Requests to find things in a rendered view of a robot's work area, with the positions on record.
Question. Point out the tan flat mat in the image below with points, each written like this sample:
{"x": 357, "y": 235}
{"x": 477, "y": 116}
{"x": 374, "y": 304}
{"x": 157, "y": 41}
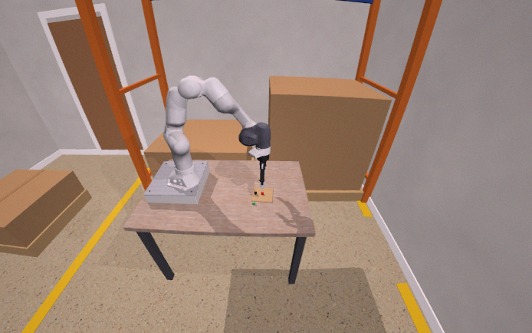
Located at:
{"x": 267, "y": 197}

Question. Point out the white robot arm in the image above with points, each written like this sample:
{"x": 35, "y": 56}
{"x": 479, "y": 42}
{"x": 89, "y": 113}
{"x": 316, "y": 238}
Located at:
{"x": 192, "y": 87}

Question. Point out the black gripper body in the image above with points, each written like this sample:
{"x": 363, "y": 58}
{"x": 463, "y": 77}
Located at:
{"x": 263, "y": 159}

